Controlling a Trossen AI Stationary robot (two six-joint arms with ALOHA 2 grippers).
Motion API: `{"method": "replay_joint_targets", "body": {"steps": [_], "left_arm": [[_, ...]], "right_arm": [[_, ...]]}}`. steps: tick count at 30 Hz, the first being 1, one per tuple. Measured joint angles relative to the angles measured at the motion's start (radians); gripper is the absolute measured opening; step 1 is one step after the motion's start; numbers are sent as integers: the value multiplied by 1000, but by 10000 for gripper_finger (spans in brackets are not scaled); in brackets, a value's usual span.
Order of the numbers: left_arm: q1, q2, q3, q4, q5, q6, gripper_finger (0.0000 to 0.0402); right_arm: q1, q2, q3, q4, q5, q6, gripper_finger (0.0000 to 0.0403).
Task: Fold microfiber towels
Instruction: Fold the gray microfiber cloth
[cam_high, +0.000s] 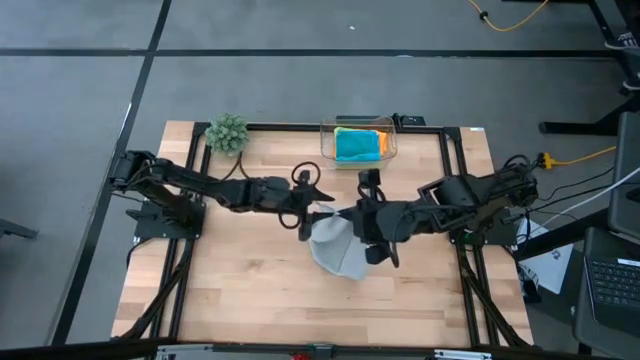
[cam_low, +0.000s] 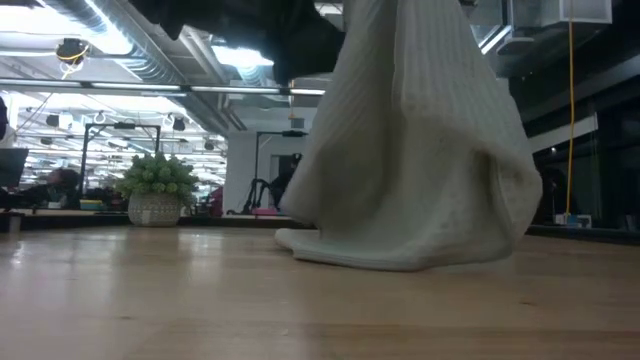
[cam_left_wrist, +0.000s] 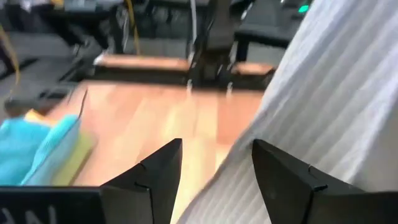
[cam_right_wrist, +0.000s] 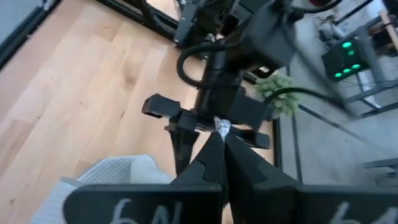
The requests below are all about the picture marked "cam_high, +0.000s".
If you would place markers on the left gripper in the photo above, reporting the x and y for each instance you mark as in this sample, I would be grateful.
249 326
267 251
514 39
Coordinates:
300 200

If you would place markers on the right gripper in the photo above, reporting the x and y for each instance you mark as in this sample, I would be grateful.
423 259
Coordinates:
370 220

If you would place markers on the grey microfiber towel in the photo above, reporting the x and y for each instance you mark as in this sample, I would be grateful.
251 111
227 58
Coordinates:
335 250

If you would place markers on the lime green microfiber towel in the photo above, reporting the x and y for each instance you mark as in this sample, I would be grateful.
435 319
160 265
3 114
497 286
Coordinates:
357 164

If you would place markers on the clear plastic bin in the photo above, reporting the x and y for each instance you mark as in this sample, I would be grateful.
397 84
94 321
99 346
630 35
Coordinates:
326 145

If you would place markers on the teal microfiber towel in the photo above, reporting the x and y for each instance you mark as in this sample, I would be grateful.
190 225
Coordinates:
357 145

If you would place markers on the orange microfiber towel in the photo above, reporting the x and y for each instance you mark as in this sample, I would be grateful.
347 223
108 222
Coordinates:
384 142

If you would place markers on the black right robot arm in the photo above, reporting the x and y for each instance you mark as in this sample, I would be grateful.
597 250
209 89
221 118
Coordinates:
460 200

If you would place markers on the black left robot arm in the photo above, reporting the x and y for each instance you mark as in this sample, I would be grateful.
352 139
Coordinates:
200 182

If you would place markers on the green artificial potted plant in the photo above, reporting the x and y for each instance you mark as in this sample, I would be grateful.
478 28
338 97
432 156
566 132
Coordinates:
227 134

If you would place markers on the white paper bag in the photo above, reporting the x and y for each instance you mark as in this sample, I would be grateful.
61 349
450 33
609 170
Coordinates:
550 270

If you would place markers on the black side desk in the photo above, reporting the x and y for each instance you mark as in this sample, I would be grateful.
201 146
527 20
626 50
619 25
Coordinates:
560 235

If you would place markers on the black rig crossbar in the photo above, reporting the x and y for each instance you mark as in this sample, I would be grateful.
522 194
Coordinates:
100 350

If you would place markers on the black laptop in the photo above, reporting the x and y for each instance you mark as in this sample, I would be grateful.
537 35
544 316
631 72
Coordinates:
615 290

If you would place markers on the dark grey monitor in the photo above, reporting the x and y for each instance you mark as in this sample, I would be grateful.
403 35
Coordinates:
627 175

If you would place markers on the grey chair leg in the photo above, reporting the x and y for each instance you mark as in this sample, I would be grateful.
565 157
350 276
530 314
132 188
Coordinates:
15 229

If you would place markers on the black mounting bracket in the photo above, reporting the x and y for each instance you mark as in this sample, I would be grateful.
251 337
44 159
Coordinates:
414 120

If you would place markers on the black aluminium table frame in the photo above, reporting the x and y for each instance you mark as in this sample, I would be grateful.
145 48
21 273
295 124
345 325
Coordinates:
450 150

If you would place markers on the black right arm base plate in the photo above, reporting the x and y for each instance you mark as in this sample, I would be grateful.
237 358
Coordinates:
500 239

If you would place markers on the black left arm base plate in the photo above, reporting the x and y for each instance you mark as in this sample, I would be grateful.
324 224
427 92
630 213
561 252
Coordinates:
150 231

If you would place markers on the silver metal bracket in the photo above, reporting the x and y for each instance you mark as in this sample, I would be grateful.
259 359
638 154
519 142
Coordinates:
185 352
465 355

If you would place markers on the black desk frame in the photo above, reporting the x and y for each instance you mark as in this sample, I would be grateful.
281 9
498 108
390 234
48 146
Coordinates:
570 128

